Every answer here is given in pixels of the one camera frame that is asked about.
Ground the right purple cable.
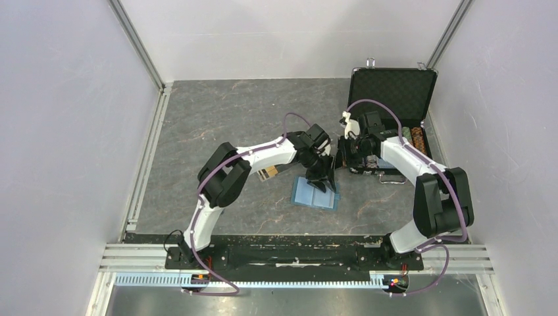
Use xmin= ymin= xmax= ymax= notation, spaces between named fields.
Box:
xmin=346 ymin=99 xmax=469 ymax=298

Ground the gold card stack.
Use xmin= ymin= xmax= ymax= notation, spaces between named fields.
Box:
xmin=257 ymin=166 xmax=279 ymax=182

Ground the black poker chip case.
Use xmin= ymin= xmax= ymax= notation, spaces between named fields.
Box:
xmin=345 ymin=67 xmax=438 ymax=175

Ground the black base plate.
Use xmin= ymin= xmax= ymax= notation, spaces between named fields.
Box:
xmin=163 ymin=234 xmax=424 ymax=283

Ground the aluminium frame post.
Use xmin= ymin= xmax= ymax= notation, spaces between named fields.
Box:
xmin=108 ymin=0 xmax=166 ymax=91
xmin=426 ymin=0 xmax=474 ymax=68

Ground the left aluminium frame post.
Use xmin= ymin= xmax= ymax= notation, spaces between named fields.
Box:
xmin=108 ymin=0 xmax=166 ymax=91

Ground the right aluminium frame post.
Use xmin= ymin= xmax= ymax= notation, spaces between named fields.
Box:
xmin=426 ymin=0 xmax=474 ymax=68

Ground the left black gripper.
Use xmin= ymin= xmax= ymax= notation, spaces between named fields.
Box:
xmin=301 ymin=149 xmax=336 ymax=193

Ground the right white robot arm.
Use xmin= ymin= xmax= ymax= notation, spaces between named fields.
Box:
xmin=338 ymin=111 xmax=474 ymax=269

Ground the purple cable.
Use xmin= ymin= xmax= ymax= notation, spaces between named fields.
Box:
xmin=180 ymin=113 xmax=313 ymax=296
xmin=346 ymin=99 xmax=469 ymax=298

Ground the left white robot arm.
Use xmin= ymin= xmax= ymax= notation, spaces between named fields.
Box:
xmin=178 ymin=124 xmax=336 ymax=269

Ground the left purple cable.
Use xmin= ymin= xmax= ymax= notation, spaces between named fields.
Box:
xmin=180 ymin=113 xmax=313 ymax=296

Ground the white slotted cable duct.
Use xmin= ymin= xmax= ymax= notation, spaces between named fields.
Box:
xmin=114 ymin=272 xmax=409 ymax=290

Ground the blue card holder wallet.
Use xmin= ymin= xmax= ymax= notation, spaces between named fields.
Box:
xmin=291 ymin=176 xmax=340 ymax=211

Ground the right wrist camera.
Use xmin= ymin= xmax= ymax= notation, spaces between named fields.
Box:
xmin=340 ymin=111 xmax=360 ymax=140

